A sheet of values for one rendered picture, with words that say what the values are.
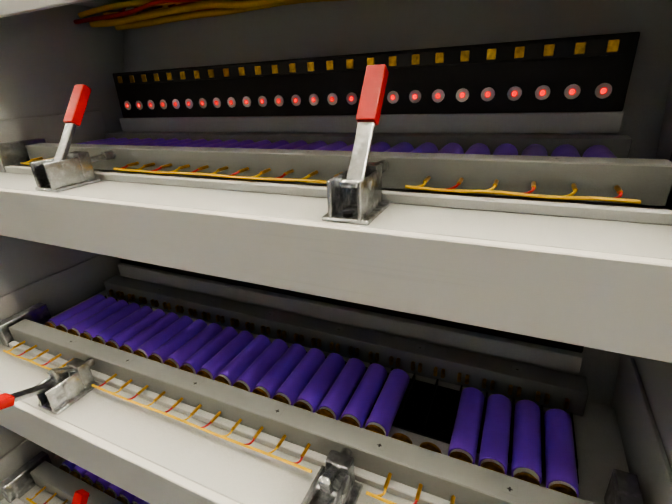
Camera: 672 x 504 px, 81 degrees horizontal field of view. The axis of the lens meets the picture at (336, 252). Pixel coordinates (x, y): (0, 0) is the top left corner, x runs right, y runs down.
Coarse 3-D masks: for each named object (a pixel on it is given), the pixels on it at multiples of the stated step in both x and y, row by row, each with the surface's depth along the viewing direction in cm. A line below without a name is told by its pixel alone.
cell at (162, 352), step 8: (200, 320) 43; (192, 328) 42; (200, 328) 43; (176, 336) 41; (184, 336) 41; (192, 336) 42; (168, 344) 40; (176, 344) 40; (152, 352) 39; (160, 352) 39; (168, 352) 39; (160, 360) 39
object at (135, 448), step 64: (0, 320) 44; (384, 320) 39; (0, 384) 38; (448, 384) 35; (640, 384) 28; (64, 448) 34; (128, 448) 31; (192, 448) 30; (448, 448) 29; (576, 448) 29; (640, 448) 26
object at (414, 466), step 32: (64, 352) 40; (96, 352) 38; (128, 352) 38; (160, 384) 34; (192, 384) 33; (224, 384) 33; (224, 416) 32; (256, 416) 30; (288, 416) 30; (320, 416) 30; (256, 448) 29; (320, 448) 29; (352, 448) 27; (384, 448) 27; (416, 448) 27; (416, 480) 26; (448, 480) 25; (480, 480) 24; (512, 480) 24
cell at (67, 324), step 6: (102, 300) 49; (108, 300) 49; (114, 300) 49; (96, 306) 47; (102, 306) 48; (84, 312) 46; (90, 312) 46; (96, 312) 47; (72, 318) 45; (78, 318) 45; (84, 318) 46; (60, 324) 44; (66, 324) 44; (72, 324) 45; (66, 330) 44
